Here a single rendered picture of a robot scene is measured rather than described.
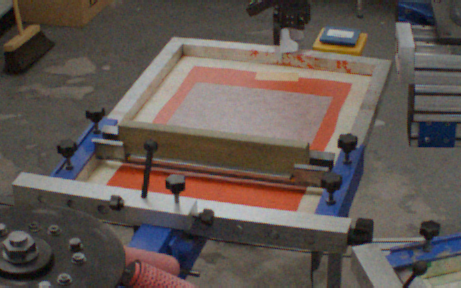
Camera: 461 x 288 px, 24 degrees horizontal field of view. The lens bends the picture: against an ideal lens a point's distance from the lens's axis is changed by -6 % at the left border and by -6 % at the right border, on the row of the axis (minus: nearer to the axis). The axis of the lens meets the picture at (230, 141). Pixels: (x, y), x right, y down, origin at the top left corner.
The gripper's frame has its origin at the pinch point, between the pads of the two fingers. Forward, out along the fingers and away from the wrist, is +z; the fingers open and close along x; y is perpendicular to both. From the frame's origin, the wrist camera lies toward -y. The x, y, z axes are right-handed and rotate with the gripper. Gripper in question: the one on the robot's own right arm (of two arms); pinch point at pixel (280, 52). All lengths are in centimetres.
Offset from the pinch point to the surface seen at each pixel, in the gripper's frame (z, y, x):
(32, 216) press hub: -33, -3, -132
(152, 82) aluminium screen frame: -0.4, -25.5, -24.0
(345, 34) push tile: 1.2, 13.4, 18.9
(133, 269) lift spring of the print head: -25, 11, -130
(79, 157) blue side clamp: -2, -27, -65
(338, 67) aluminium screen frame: 1.3, 15.5, -2.0
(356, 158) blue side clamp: -3, 30, -53
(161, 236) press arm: -6, 2, -94
